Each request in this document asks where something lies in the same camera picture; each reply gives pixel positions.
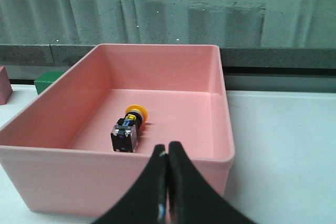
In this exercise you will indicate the pink plastic bin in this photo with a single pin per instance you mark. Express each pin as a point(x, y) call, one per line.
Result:
point(81, 144)

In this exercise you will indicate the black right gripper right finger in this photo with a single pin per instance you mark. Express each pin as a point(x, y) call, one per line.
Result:
point(191, 198)

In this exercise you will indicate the yellow push button switch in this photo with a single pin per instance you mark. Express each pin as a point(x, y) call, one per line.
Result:
point(125, 133)

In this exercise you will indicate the green cube near bin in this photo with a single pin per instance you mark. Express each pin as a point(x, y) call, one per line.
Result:
point(46, 79)

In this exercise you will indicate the pink cube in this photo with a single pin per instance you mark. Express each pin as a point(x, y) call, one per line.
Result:
point(5, 86)

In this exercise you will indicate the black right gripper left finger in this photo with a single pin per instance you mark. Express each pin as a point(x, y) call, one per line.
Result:
point(145, 201)

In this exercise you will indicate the grey stone counter ledge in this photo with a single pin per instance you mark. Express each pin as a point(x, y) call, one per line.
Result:
point(280, 36)

